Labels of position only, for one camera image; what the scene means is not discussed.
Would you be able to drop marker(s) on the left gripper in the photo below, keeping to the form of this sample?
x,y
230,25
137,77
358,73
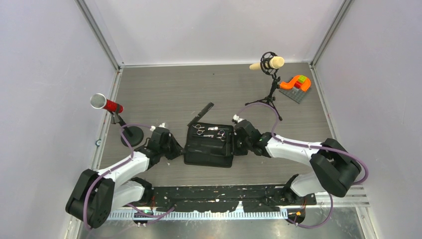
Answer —
x,y
177,150

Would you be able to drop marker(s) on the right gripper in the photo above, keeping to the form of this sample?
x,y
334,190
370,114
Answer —
x,y
236,152

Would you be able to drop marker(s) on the silver scissors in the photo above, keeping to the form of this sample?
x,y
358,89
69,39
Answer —
x,y
219,135
201,130

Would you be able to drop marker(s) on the black zip tool case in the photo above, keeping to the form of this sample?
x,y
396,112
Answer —
x,y
204,151

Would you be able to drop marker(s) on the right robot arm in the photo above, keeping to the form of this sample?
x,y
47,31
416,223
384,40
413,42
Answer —
x,y
333,169

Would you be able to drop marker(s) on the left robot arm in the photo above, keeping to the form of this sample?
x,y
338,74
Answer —
x,y
98,193

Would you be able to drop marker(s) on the black flat comb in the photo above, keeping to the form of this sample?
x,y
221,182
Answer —
x,y
201,114

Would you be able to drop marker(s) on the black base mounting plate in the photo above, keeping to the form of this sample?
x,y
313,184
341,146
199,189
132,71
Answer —
x,y
219,199

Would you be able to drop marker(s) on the grey lego baseplate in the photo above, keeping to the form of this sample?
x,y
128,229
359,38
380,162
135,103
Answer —
x,y
295,95

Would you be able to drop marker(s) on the red lego brick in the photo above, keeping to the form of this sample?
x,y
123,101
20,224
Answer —
x,y
297,85

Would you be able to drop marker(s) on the red silver microphone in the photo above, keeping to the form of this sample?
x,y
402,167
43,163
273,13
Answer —
x,y
99,101

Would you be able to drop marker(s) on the orange curved toy piece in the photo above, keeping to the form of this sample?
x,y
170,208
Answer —
x,y
289,85

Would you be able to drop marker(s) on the green lego brick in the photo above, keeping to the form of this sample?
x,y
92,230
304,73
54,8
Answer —
x,y
302,79

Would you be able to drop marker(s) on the beige microphone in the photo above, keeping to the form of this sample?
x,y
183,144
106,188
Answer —
x,y
275,63

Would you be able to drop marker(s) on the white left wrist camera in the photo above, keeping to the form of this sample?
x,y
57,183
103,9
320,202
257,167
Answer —
x,y
162,125

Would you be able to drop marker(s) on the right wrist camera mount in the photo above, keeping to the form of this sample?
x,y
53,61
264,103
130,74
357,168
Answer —
x,y
236,119

